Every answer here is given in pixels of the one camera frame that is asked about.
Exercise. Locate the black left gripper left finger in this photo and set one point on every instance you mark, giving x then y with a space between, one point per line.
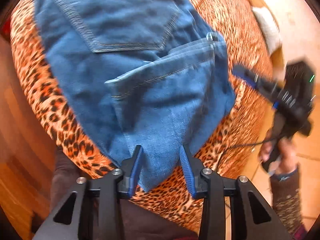
91 208

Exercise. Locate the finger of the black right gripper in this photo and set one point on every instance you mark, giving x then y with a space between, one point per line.
267 88

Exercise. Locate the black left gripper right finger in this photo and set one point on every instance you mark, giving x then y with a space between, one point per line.
251 215

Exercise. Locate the blue denim pants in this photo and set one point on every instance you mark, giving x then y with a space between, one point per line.
138 72

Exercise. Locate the patterned sleeve forearm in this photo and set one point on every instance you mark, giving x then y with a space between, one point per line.
286 202

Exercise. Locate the person right hand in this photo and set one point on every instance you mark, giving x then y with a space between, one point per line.
287 164

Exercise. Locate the grey striped pillow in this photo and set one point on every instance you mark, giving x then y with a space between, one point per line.
269 28

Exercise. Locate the leopard print bedspread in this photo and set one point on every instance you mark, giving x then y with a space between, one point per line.
245 44

